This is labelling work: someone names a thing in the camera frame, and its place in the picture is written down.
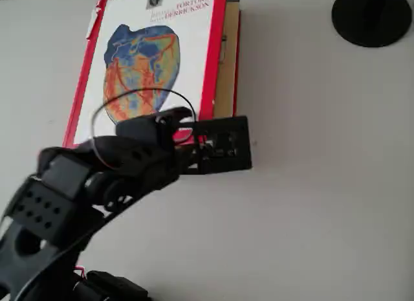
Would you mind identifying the thin black cable loop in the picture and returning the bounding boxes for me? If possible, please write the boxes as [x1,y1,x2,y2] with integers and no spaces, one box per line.
[89,88,197,143]

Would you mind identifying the red anatomy textbook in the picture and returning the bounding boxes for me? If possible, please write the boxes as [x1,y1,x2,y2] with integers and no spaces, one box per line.
[61,0,243,150]

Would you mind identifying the black gripper camera mount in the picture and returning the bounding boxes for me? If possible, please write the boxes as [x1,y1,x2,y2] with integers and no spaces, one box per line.
[184,115,253,176]

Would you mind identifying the black round stand base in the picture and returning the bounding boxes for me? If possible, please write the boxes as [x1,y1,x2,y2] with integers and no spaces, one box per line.
[331,0,413,49]

